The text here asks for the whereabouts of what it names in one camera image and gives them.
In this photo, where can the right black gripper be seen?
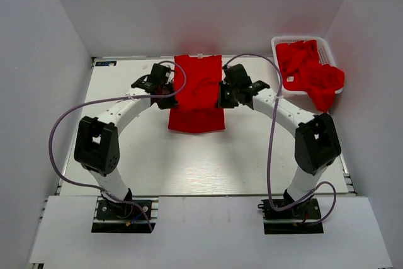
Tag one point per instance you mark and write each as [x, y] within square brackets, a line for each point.
[222, 103]

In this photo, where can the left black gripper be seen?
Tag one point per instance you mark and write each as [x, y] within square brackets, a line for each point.
[171, 103]

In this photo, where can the red t shirt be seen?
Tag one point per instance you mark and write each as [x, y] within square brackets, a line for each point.
[196, 112]

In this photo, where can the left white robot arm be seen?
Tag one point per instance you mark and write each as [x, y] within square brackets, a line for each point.
[97, 146]

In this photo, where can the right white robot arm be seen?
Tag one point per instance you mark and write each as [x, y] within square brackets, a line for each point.
[316, 141]

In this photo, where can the red shirts pile in basket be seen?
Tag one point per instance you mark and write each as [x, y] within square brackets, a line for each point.
[301, 70]

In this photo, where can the blue table label sticker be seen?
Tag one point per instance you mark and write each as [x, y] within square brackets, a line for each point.
[105, 63]

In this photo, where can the white plastic basket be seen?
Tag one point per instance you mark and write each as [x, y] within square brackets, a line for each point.
[325, 55]

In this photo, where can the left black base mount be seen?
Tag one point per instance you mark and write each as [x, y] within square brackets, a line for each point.
[112, 218]

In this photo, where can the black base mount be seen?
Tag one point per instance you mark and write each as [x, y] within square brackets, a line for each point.
[112, 218]
[297, 220]

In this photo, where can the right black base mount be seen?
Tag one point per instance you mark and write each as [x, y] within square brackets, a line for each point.
[297, 220]

